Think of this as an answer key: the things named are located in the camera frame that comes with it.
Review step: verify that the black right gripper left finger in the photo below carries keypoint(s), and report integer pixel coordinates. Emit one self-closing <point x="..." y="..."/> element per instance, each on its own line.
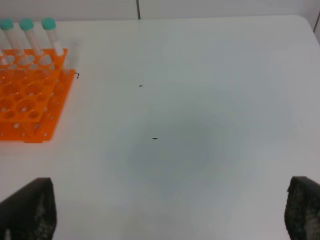
<point x="30" y="213"/>

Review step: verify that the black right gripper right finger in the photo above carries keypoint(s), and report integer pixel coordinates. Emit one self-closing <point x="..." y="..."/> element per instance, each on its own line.
<point x="302" y="209"/>

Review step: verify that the orange test tube rack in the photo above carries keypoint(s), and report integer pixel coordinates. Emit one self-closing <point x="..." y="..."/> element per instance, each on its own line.
<point x="32" y="95"/>

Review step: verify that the row tube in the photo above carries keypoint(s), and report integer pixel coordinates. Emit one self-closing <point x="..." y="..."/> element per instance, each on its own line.
<point x="27" y="25"/>
<point x="49" y="25"/>
<point x="7" y="26"/>

